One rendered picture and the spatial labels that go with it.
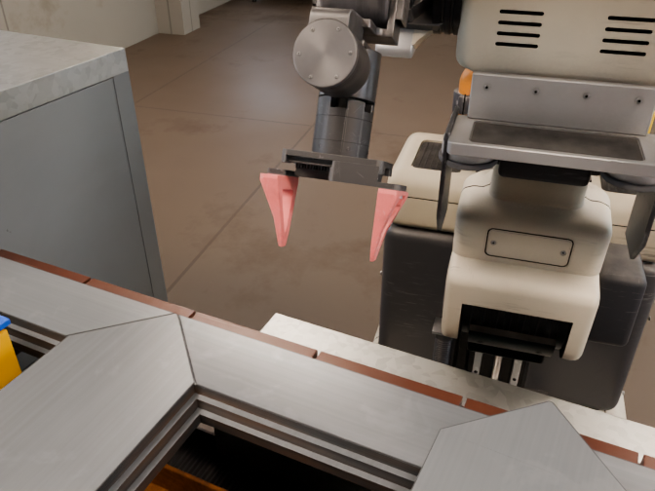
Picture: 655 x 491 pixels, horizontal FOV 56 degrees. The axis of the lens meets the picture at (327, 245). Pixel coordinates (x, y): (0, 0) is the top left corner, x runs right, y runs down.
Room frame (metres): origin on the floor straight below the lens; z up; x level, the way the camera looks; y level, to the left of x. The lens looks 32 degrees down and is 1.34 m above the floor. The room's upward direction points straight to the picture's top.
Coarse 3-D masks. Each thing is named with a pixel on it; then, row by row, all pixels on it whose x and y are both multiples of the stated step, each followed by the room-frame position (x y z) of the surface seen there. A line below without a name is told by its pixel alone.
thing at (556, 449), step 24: (456, 432) 0.42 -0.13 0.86; (480, 432) 0.42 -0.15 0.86; (504, 432) 0.42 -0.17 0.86; (528, 432) 0.42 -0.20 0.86; (552, 432) 0.42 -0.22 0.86; (528, 456) 0.39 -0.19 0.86; (552, 456) 0.39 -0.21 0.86; (576, 456) 0.39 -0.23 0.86; (576, 480) 0.36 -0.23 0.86; (600, 480) 0.36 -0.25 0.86
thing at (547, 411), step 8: (520, 408) 0.45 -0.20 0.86; (528, 408) 0.45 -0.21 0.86; (536, 408) 0.45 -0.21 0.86; (544, 408) 0.45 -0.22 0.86; (552, 408) 0.45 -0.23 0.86; (536, 416) 0.44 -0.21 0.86; (544, 416) 0.44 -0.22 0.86; (552, 416) 0.44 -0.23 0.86; (560, 416) 0.44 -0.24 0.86; (560, 424) 0.43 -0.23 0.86; (568, 424) 0.43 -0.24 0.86; (576, 432) 0.42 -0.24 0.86
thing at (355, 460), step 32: (32, 352) 0.57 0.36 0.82; (192, 416) 0.47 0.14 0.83; (224, 416) 0.46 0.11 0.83; (256, 416) 0.45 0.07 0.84; (160, 448) 0.42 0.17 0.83; (288, 448) 0.42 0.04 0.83; (320, 448) 0.41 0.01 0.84; (352, 448) 0.41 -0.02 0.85; (128, 480) 0.38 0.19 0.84; (352, 480) 0.39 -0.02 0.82; (384, 480) 0.38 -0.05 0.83
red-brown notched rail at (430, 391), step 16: (16, 256) 0.78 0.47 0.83; (64, 272) 0.74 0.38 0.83; (112, 288) 0.70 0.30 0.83; (160, 304) 0.66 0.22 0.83; (208, 320) 0.63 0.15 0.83; (256, 336) 0.60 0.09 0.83; (272, 336) 0.60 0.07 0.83; (304, 352) 0.57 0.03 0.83; (352, 368) 0.54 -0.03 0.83; (368, 368) 0.54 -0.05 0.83; (400, 384) 0.52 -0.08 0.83; (416, 384) 0.52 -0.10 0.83; (448, 400) 0.49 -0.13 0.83; (592, 448) 0.42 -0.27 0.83; (608, 448) 0.42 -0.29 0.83; (624, 448) 0.42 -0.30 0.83; (640, 464) 0.41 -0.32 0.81
